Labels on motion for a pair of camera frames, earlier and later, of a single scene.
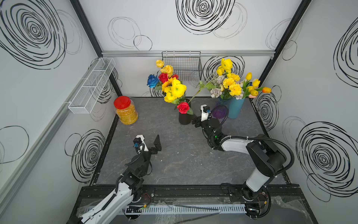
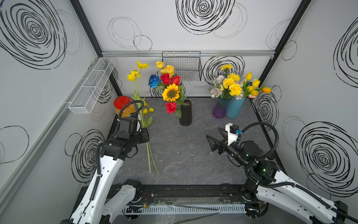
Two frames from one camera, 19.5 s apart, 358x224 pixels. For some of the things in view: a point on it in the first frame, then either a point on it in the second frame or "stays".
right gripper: (210, 121) → (224, 144)
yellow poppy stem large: (174, 90) → (134, 76)
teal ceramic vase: (235, 108) stays
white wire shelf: (86, 98) stays
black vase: (185, 119) stays
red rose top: (163, 77) stays
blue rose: (152, 80) stays
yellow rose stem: (165, 69) stays
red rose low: (183, 108) → (171, 107)
